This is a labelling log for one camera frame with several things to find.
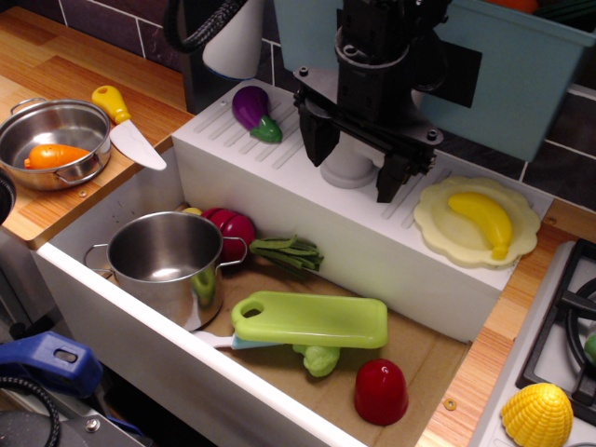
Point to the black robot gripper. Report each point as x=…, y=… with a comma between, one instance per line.
x=385, y=51

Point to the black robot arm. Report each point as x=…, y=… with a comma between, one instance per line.
x=385, y=50

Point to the grey faucet lever base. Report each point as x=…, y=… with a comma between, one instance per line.
x=351, y=164

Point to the green felt beans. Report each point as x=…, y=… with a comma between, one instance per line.
x=295, y=255

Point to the purple toy eggplant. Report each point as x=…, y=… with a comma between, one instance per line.
x=250, y=107

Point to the pale yellow flower plate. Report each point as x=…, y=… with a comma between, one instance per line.
x=458, y=238

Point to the magenta toy fruit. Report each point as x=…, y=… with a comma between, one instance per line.
x=237, y=230

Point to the yellow toy banana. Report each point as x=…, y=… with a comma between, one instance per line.
x=489, y=216

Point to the green cutting board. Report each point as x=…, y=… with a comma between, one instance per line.
x=311, y=319

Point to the small yellow toy piece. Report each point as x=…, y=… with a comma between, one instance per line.
x=194, y=211

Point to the white sink unit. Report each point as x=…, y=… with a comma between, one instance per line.
x=263, y=397

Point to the teal plastic bin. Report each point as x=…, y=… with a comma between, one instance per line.
x=527, y=64

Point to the light green toy vegetable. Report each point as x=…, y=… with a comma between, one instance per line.
x=320, y=361

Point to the tall steel pot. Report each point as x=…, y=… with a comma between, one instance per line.
x=171, y=261

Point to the white blue spatula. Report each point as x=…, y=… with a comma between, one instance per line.
x=232, y=341

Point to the red toy cup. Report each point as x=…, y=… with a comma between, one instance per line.
x=380, y=395

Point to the orange toy carrot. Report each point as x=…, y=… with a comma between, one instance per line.
x=52, y=155

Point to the shallow steel pan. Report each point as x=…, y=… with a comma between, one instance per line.
x=75, y=123

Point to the yellow toy corn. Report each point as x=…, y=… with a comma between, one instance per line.
x=538, y=415

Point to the blue clamp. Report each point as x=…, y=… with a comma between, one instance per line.
x=54, y=362

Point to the yellow handled toy knife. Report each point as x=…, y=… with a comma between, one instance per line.
x=125, y=136

